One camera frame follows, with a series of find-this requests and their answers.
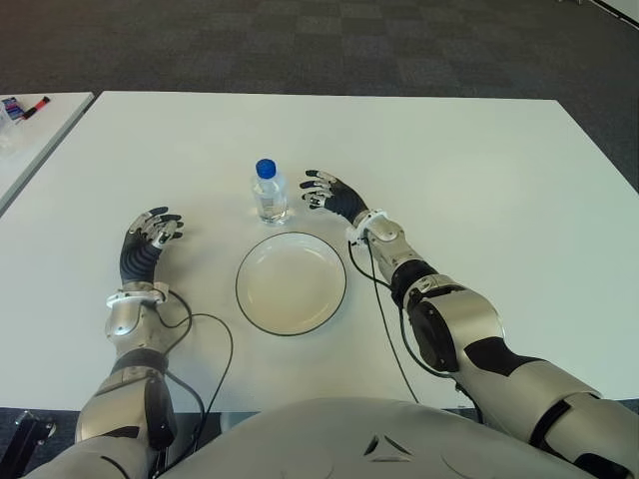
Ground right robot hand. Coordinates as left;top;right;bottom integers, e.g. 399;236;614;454
299;169;371;227

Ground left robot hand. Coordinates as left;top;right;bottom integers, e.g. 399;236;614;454
119;206;185;289

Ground clear water bottle blue cap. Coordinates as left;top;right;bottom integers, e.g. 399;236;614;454
251;158;291;227

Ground white plate black rim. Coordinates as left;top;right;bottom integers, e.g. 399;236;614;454
235;231;348;338

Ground white side table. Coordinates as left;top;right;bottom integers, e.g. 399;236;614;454
0;92;96;216

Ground clear plastic bag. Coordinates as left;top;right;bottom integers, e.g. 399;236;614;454
0;119;21;157

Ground red black marker pen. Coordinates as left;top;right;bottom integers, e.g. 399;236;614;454
20;95;51;121

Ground blue packet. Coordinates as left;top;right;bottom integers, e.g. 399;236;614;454
0;97;25;123

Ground black wheeled base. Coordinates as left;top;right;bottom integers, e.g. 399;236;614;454
12;411;56;479

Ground grey robot torso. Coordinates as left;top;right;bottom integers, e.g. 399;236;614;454
29;396;630;479

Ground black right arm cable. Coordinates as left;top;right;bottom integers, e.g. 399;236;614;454
347;242;421;404

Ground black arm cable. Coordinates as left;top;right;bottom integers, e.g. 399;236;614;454
347;242;421;404
157;288;235;453

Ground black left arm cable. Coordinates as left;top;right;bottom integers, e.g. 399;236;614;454
157;288;235;453

